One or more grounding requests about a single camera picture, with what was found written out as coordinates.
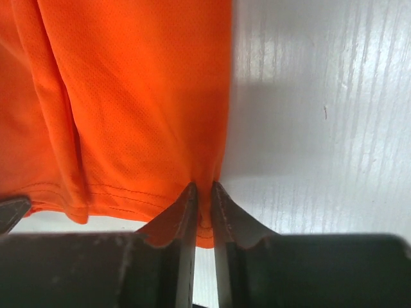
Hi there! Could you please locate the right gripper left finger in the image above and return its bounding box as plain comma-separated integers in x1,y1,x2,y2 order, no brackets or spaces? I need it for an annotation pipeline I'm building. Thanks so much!
1,184,197,307

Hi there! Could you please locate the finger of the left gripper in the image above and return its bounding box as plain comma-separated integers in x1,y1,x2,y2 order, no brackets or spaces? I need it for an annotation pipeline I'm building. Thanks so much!
0,196,31,235

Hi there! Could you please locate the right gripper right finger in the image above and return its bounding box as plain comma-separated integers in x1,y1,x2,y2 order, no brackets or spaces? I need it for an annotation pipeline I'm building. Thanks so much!
211,183,410,307

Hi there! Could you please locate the orange t-shirt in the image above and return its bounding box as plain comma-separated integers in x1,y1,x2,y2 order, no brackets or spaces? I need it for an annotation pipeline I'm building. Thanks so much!
1,1,232,248

